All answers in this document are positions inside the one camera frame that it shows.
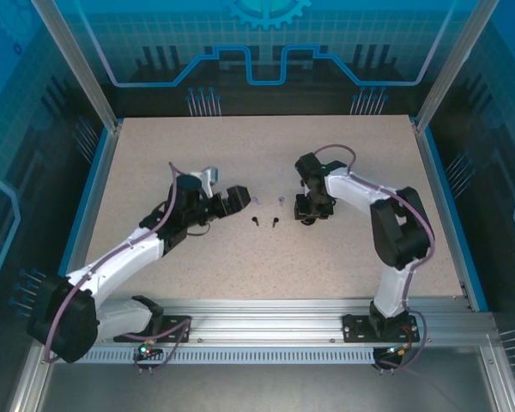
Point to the grey metal bottom panel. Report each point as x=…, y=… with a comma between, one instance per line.
x=257, y=386

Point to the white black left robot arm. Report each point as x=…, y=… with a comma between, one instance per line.
x=124, y=253

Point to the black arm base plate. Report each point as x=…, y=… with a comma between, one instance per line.
x=354, y=326
x=178, y=322

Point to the blue aluminium side rail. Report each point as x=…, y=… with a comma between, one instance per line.
x=101, y=180
x=438, y=180

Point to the small LED circuit board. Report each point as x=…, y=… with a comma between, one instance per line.
x=397, y=352
x=145, y=349

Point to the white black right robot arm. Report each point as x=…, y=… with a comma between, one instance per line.
x=356, y=189

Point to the aluminium frame post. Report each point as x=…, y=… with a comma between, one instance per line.
x=75, y=64
x=455, y=56

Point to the aluminium mounting rail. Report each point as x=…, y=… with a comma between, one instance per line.
x=266, y=317

